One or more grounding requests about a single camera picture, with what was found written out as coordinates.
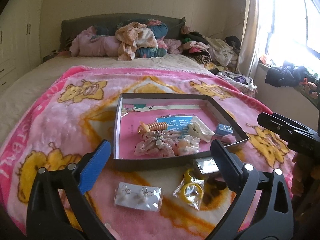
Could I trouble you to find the small blue box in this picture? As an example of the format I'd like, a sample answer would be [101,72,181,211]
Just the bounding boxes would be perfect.
[216,124,233,137]

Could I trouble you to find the white cloud hair claw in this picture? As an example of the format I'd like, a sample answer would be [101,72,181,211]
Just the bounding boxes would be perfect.
[188,122,215,142]

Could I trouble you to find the peach spiral hair tie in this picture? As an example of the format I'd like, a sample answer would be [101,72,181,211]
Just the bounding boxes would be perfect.
[137,121,169,135]

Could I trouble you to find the right hand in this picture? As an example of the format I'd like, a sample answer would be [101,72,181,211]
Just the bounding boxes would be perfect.
[291,152,319,197]

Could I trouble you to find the dark clothes on sill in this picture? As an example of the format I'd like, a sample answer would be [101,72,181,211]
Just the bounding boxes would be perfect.
[265,62,319,99]

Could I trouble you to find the pink fluffy pompom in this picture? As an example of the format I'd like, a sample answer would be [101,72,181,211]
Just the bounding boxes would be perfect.
[221,134,236,145]

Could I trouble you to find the laundry basket with clothes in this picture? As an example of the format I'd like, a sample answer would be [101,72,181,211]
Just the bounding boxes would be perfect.
[217,71,257,98]

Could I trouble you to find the yellow rings in bag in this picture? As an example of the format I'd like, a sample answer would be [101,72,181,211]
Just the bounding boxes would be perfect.
[172,168,206,211]

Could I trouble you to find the cream curtain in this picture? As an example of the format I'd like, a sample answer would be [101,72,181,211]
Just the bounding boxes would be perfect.
[237,0,259,77]

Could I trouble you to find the pile of clothes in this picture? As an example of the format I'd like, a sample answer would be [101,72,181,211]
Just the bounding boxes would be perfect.
[180,25,241,68]

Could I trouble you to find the window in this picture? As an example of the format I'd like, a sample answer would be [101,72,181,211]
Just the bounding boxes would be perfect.
[259,0,319,72]

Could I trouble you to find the earring card in bag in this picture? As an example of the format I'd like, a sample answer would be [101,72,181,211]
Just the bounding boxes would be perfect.
[114,182,163,212]

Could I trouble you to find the pink floral scrunchie bow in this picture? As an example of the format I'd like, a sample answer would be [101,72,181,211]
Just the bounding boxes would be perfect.
[133,130,201,158]

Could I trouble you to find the shallow cardboard box tray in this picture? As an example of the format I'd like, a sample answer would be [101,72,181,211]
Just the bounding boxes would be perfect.
[113,93,248,171]

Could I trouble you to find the pile of bedding quilts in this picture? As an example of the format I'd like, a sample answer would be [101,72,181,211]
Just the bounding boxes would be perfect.
[69,19,169,61]

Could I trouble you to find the dark green headboard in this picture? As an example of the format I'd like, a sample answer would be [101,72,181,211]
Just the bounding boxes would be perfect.
[60,13,186,51]

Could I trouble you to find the cream wardrobe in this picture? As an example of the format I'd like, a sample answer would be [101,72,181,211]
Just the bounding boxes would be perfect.
[1,0,43,93]

